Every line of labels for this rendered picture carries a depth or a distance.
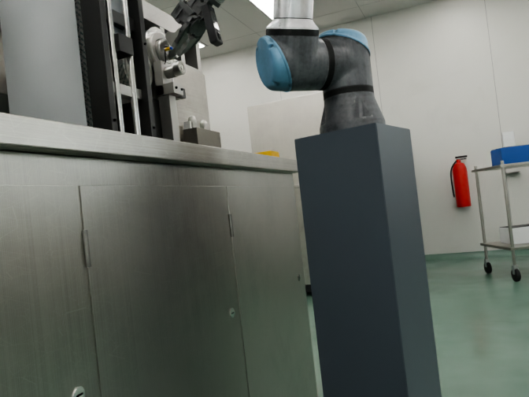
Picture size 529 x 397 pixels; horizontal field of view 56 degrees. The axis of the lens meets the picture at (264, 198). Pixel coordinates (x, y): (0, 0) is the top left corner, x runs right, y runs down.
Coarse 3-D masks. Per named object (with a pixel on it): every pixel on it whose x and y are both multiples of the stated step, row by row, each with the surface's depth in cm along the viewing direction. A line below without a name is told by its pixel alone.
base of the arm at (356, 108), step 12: (324, 96) 115; (336, 96) 111; (348, 96) 110; (360, 96) 110; (372, 96) 113; (324, 108) 115; (336, 108) 111; (348, 108) 110; (360, 108) 110; (372, 108) 110; (324, 120) 116; (336, 120) 110; (348, 120) 109; (360, 120) 108; (372, 120) 109; (384, 120) 113; (324, 132) 113
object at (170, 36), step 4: (168, 32) 147; (172, 32) 146; (176, 32) 146; (168, 36) 147; (172, 36) 146; (176, 36) 146; (184, 36) 145; (168, 40) 147; (172, 40) 146; (180, 40) 145; (184, 40) 146; (172, 44) 145; (176, 44) 145; (180, 44) 146; (172, 48) 146; (176, 48) 146; (172, 52) 147; (176, 52) 147; (168, 56) 148; (172, 56) 148
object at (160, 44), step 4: (160, 40) 146; (164, 40) 148; (156, 44) 146; (160, 44) 146; (164, 44) 148; (168, 44) 150; (156, 48) 146; (160, 48) 146; (164, 48) 148; (156, 52) 146; (160, 52) 146; (164, 52) 147; (168, 52) 150; (160, 56) 146; (164, 56) 147; (160, 60) 147; (164, 60) 147; (168, 60) 149; (172, 60) 151
